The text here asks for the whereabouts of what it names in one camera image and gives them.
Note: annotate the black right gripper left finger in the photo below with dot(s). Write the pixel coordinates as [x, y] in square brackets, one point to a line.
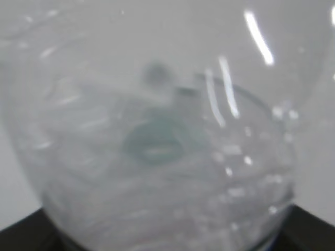
[33, 233]

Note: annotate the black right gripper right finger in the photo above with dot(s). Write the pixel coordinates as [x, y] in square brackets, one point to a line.
[302, 231]

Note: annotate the clear plastic water bottle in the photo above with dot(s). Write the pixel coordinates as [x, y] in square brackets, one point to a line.
[166, 125]

